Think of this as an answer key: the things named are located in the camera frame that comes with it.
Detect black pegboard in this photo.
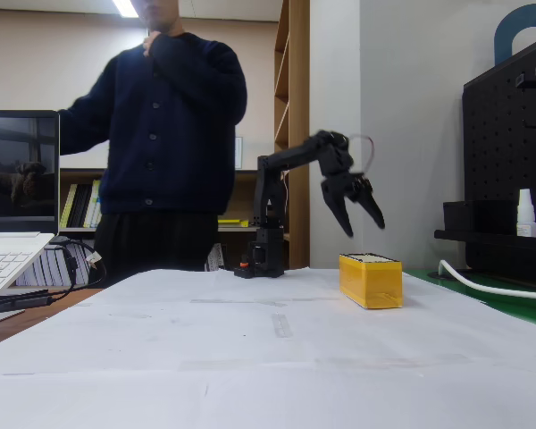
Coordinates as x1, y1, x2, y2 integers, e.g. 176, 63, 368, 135
462, 33, 536, 287

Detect tall wooden bookshelf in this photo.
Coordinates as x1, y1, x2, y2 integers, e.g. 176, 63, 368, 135
273, 0, 312, 272

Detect low wooden bookshelf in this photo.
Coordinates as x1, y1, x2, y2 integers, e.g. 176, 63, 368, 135
58, 167, 260, 287

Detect yellow slim book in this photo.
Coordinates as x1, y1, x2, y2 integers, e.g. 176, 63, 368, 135
60, 182, 79, 228

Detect black books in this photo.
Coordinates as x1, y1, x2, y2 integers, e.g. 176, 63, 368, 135
68, 181, 94, 229

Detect white binders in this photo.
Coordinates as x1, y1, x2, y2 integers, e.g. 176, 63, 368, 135
16, 243, 100, 288

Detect green desk mat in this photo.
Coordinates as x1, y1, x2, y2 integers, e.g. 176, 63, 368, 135
404, 267, 536, 332

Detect person's left hand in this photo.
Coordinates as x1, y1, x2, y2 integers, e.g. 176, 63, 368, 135
141, 29, 163, 60

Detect small white bottle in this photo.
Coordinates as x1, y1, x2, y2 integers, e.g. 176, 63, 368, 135
516, 188, 536, 237

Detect white paper sheets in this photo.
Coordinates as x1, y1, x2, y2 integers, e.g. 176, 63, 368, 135
0, 266, 536, 429

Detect white power cable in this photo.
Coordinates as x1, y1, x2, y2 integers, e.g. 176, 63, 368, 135
438, 259, 536, 301

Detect person's right forearm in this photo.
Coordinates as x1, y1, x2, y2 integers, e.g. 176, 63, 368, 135
58, 93, 115, 156

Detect white laptop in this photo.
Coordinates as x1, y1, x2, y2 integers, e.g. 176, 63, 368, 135
0, 110, 61, 314

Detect black pegboard shelf tray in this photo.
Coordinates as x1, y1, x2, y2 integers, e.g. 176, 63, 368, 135
433, 228, 536, 252

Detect white grey books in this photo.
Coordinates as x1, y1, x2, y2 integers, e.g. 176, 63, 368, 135
205, 243, 228, 273

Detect blue arch-shaped sign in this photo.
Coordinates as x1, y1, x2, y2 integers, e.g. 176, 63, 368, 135
494, 3, 536, 66

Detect white blue books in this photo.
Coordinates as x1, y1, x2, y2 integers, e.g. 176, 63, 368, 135
83, 178, 104, 229

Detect black pegboard bracket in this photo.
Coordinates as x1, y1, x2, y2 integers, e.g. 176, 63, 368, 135
515, 64, 536, 89

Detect person's left forearm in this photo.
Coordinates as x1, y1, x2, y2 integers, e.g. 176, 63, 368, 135
149, 31, 249, 129

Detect yellow rectangular box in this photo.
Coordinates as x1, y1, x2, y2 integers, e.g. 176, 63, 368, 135
338, 252, 404, 310

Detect black box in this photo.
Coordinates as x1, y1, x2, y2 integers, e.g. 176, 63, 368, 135
442, 199, 519, 234

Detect red white servo wire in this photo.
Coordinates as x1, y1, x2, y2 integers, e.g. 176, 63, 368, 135
348, 132, 377, 174

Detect black cable adapter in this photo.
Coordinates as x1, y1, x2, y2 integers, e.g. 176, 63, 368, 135
0, 289, 54, 315

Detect black laptop cable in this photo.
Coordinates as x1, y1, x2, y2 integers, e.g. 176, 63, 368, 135
47, 239, 109, 305

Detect person in navy cardigan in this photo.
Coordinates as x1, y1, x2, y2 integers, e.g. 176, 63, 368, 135
58, 0, 249, 288

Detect ceiling light panel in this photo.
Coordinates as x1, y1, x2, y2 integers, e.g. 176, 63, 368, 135
112, 0, 140, 20

